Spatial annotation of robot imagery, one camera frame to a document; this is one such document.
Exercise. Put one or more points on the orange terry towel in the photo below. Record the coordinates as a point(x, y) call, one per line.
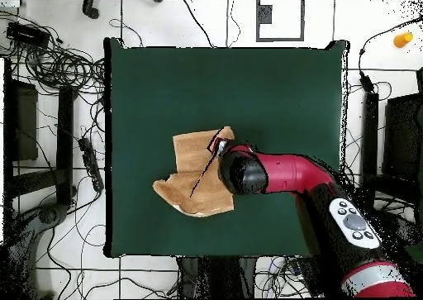
point(191, 161)

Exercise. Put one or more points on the dark green tablecloth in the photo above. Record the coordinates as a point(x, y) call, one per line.
point(148, 98)

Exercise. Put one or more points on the black power strip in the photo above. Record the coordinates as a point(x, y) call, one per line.
point(91, 162)

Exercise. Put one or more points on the grey tripod base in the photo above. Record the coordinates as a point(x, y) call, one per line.
point(49, 214)

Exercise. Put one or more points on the small orange object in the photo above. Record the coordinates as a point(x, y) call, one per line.
point(402, 40)

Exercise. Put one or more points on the black rectangular box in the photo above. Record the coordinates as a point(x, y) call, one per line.
point(26, 34)

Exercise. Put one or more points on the green round object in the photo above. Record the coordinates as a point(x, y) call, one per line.
point(415, 253)

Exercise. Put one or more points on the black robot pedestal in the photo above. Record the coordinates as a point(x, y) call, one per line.
point(214, 280)

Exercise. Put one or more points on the grey square frame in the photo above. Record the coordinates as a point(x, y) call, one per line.
point(266, 14)

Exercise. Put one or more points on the black metal frame stand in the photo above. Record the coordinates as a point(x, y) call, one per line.
point(369, 148)
point(64, 141)

